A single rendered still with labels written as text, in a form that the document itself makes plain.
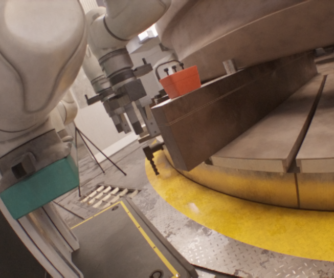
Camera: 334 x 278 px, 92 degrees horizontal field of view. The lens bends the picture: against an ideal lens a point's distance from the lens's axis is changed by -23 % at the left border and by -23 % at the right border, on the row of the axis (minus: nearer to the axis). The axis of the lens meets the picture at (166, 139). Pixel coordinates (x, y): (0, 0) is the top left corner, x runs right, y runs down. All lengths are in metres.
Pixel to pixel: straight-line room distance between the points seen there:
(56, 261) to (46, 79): 0.54
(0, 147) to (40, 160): 0.09
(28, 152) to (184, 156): 0.82
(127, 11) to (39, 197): 0.42
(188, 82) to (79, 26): 0.95
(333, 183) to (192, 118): 0.77
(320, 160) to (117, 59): 0.81
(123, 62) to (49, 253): 0.57
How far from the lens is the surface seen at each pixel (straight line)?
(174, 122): 1.04
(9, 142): 0.42
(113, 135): 4.27
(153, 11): 0.47
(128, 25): 0.50
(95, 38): 0.58
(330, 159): 0.90
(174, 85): 1.09
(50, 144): 0.43
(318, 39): 1.30
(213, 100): 1.20
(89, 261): 0.83
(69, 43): 0.21
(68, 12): 0.23
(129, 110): 0.65
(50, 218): 0.89
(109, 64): 0.57
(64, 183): 0.39
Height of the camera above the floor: 0.76
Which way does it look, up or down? 13 degrees down
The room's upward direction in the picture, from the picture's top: 23 degrees counter-clockwise
